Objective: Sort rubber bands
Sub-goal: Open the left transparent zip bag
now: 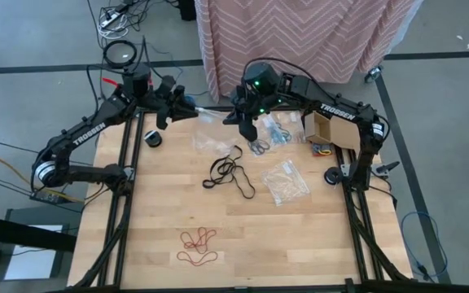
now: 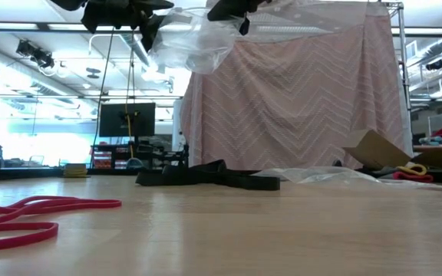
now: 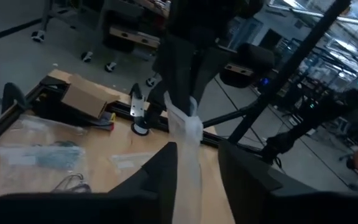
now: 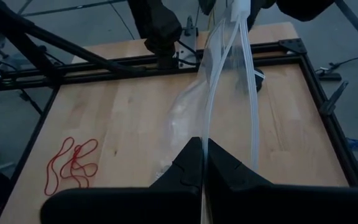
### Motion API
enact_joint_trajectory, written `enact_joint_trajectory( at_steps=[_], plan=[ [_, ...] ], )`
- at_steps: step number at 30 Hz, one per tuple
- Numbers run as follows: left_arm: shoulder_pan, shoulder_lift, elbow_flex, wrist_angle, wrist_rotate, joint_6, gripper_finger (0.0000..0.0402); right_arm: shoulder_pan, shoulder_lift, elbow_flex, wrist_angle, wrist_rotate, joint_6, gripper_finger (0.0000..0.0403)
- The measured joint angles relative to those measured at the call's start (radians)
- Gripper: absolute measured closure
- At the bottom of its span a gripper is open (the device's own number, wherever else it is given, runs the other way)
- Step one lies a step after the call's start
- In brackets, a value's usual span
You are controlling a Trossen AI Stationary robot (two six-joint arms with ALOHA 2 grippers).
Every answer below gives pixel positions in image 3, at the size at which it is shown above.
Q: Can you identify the thin dark rubber bands bunch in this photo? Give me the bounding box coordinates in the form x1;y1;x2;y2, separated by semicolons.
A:
50;172;92;194

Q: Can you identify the teal rubber bands bunch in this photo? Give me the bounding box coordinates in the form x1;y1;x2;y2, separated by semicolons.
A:
35;140;86;171

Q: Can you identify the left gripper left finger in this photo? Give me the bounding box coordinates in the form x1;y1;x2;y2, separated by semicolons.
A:
109;141;178;224

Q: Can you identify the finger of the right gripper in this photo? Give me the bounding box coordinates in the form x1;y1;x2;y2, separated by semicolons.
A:
193;46;231;107
153;34;198;116

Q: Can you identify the brown cardboard box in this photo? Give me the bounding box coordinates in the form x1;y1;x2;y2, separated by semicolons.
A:
60;73;121;120

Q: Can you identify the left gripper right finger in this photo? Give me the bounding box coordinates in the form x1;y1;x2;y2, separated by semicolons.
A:
218;139;317;224

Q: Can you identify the clear plastic zip bag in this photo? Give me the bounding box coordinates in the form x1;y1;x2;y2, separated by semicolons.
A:
162;91;205;224
0;114;89;172
109;151;158;171
0;166;93;195

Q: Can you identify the silver mounting bracket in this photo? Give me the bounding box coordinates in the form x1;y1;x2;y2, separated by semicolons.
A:
129;94;146;118

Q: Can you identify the black fin-shaped bracket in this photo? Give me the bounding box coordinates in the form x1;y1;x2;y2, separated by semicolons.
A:
0;82;28;115

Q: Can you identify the dark grey tool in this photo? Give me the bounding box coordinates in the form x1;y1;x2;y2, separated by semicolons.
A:
85;115;111;128

